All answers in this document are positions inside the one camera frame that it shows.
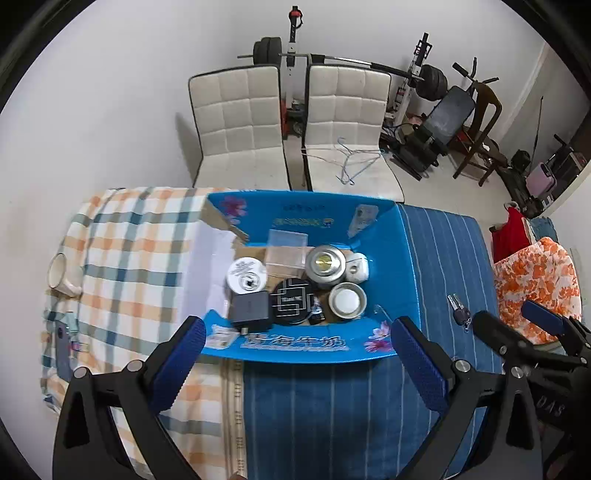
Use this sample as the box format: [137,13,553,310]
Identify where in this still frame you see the wire clothes hangers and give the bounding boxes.
[301,137,384,187]

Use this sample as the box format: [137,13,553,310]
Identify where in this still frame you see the white chair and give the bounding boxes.
[301,64,405,203]
[188,65,291,190]

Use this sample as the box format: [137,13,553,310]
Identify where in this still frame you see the white round black lid tin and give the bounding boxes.
[270,278,314,326]

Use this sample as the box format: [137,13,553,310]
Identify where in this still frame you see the silver round tin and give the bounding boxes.
[304,245,346,290]

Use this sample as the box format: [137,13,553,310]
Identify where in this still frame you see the white earbuds case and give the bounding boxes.
[346,252,370,284]

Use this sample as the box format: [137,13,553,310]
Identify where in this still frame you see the orange floral cloth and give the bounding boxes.
[493,237,582,345]

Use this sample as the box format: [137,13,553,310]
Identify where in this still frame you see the clear plastic box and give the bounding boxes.
[264,229,308,278]

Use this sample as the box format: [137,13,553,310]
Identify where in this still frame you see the blue cardboard milk box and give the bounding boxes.
[184,191,420,364]

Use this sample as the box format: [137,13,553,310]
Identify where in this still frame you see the pink suitcase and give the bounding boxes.
[526,162,557,199]

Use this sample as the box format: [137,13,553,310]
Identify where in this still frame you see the black weight bench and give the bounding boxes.
[394,86,475,180]

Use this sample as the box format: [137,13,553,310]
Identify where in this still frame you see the blue phone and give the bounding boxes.
[54,321,72,382]

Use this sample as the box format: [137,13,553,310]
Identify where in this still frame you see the red bag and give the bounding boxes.
[489,206,531,263]

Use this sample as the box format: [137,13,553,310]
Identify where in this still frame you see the keys bunch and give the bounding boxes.
[447,294,472,331]

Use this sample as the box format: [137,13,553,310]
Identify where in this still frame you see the barbell weight rack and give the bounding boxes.
[238,5,448,138]

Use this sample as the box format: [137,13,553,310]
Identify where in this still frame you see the olive tape roll tin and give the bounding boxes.
[328,282,368,320]

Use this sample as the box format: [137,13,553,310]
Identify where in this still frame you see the brown wooden chair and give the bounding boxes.
[450,81,509,187]

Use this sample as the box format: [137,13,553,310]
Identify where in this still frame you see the left white chair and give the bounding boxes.
[188,65,291,190]

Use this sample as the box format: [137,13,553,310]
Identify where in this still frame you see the white power adapter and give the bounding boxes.
[228,291,273,336]

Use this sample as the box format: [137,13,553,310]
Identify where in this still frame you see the blue striped cloth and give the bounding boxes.
[243,206,502,479]

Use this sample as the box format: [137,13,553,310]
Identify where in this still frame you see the white mug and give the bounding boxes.
[47,253,83,298]

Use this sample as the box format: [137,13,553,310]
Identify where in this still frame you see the plaid checkered cloth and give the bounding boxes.
[40,187,247,479]

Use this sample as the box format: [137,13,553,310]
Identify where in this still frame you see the right white chair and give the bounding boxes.
[301,64,405,203]

